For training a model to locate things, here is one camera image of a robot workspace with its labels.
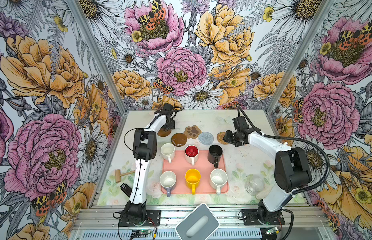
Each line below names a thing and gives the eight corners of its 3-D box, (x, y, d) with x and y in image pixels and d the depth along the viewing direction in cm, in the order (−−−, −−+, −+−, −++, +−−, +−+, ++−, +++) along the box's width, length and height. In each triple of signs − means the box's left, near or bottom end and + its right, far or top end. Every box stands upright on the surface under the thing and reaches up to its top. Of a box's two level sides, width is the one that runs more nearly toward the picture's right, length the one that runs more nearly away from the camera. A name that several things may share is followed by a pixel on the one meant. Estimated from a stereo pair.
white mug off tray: (161, 167, 92) (159, 159, 85) (163, 151, 100) (161, 142, 92) (174, 167, 92) (172, 159, 85) (175, 151, 100) (174, 142, 92)
